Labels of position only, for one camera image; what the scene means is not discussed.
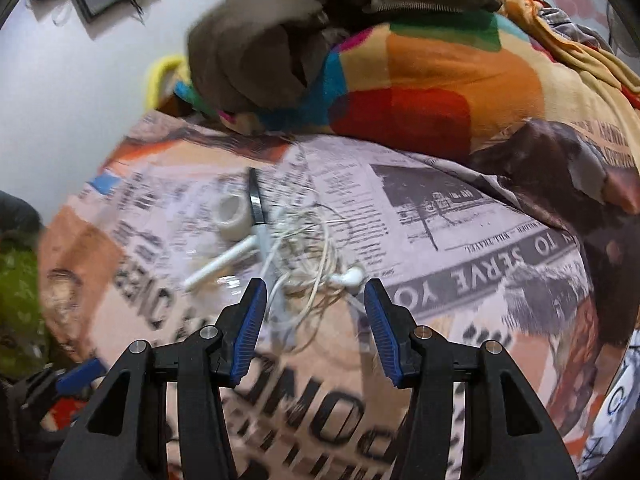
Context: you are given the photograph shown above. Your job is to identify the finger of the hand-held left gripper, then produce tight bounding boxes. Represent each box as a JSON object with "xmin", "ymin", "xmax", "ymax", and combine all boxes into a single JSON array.
[{"xmin": 55, "ymin": 357, "xmax": 109, "ymax": 396}]

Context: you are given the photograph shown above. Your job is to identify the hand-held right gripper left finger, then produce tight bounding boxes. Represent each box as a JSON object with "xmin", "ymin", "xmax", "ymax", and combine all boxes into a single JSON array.
[{"xmin": 47, "ymin": 277, "xmax": 268, "ymax": 480}]

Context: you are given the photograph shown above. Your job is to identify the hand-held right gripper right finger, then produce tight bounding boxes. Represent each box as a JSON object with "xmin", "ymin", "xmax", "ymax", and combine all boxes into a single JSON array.
[{"xmin": 365, "ymin": 277, "xmax": 578, "ymax": 480}]

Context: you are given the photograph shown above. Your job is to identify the white wired earphones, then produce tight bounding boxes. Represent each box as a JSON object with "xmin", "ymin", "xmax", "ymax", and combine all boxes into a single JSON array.
[{"xmin": 255, "ymin": 202, "xmax": 368, "ymax": 356}]

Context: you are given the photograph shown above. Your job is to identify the white plastic stick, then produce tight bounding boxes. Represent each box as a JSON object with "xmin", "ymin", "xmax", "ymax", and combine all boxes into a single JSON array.
[{"xmin": 181, "ymin": 235, "xmax": 261, "ymax": 292}]

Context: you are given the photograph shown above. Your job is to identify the green leaf-print gift bag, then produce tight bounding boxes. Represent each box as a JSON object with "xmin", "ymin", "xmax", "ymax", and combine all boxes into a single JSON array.
[{"xmin": 0, "ymin": 240, "xmax": 56, "ymax": 376}]

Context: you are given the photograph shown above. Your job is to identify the newspaper print blanket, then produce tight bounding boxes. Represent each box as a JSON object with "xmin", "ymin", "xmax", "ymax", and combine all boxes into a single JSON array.
[{"xmin": 37, "ymin": 110, "xmax": 640, "ymax": 480}]

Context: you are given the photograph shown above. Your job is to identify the white tape roll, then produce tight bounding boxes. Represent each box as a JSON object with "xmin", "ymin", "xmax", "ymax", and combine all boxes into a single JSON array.
[{"xmin": 210, "ymin": 192, "xmax": 253, "ymax": 238}]

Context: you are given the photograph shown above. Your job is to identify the dark clothes pile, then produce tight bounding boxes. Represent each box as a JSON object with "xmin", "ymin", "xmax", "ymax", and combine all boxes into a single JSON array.
[{"xmin": 0, "ymin": 190, "xmax": 43, "ymax": 251}]

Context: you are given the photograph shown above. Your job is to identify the colourful patchwork blanket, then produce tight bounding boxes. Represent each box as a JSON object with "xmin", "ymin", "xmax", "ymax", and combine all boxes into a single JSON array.
[{"xmin": 172, "ymin": 7, "xmax": 546, "ymax": 161}]

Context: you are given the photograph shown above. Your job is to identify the yellow hoop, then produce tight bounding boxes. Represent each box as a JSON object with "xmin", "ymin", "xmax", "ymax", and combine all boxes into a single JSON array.
[{"xmin": 144, "ymin": 54, "xmax": 191, "ymax": 111}]

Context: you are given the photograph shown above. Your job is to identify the brown padded jacket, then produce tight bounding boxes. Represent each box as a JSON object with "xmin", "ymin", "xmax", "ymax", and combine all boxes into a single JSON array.
[{"xmin": 187, "ymin": 0, "xmax": 503, "ymax": 113}]

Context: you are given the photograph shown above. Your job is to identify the yellow blanket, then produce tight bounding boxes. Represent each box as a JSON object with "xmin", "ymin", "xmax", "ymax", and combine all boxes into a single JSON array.
[{"xmin": 492, "ymin": 0, "xmax": 640, "ymax": 126}]

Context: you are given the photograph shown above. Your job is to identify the black ring band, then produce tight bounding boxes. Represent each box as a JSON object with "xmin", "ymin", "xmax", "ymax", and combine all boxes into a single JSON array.
[{"xmin": 247, "ymin": 167, "xmax": 271, "ymax": 226}]

